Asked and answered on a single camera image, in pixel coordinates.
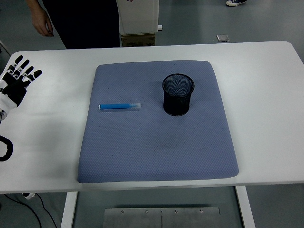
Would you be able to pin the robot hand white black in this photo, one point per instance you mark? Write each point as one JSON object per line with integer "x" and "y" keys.
{"x": 14, "y": 88}

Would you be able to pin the person's hand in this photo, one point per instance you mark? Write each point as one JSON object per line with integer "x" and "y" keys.
{"x": 41, "y": 23}

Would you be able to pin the blue marker pen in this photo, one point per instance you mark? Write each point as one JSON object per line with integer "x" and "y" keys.
{"x": 114, "y": 106}

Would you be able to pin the person's forearm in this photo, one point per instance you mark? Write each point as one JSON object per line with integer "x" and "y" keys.
{"x": 34, "y": 6}

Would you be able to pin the black mesh pen holder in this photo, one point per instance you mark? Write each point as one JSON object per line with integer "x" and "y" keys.
{"x": 177, "y": 104}

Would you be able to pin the person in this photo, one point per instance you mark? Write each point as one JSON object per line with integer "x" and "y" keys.
{"x": 83, "y": 23}
{"x": 235, "y": 2}

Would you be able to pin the brown cardboard box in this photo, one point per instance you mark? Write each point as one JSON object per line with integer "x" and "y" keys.
{"x": 137, "y": 40}

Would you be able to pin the white plug under table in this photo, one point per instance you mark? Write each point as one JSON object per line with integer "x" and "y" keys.
{"x": 29, "y": 196}

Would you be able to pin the white table leg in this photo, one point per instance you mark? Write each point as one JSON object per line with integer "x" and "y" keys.
{"x": 244, "y": 206}
{"x": 69, "y": 209}

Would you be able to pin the blue-grey textured mat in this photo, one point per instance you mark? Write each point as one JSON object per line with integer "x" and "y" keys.
{"x": 154, "y": 147}

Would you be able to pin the silver floor socket plate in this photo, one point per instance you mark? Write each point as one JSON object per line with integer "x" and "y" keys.
{"x": 222, "y": 38}

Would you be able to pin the white pedestal cabinet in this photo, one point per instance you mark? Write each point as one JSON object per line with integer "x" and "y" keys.
{"x": 137, "y": 16}

